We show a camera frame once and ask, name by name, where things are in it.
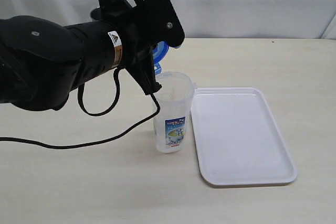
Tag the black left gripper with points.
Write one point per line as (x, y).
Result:
(141, 28)

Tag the blue container lid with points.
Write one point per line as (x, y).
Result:
(159, 52)

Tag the stainless steel cup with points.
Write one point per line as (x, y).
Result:
(95, 14)

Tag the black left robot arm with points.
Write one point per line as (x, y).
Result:
(42, 62)

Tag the clear plastic container with label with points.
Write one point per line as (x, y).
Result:
(175, 99)

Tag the white backdrop curtain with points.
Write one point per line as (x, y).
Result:
(208, 18)

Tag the white plastic tray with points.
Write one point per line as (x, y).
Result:
(238, 142)

